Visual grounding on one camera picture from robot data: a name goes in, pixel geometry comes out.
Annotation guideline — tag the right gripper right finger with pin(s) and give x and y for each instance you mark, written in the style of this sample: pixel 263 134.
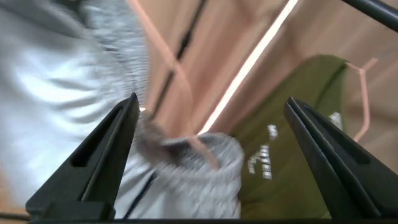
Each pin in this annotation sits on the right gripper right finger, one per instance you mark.
pixel 351 186

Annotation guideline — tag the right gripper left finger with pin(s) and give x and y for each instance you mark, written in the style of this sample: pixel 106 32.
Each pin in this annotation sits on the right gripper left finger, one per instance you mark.
pixel 77 186

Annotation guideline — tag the pink clothes hanger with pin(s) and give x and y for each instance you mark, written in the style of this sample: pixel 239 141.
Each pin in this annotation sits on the pink clothes hanger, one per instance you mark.
pixel 164 51
pixel 365 102

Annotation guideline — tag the pale grey shorts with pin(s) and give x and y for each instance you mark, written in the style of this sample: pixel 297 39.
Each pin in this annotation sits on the pale grey shorts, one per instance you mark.
pixel 46 93

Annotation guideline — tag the green printed t-shirt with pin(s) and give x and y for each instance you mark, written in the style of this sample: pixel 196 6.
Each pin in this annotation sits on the green printed t-shirt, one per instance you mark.
pixel 295 93

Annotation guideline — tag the black clothes rack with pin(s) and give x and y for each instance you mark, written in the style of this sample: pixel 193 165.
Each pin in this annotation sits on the black clothes rack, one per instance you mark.
pixel 379 11

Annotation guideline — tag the beige curtain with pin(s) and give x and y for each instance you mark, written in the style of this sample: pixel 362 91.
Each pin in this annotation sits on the beige curtain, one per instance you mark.
pixel 217 46

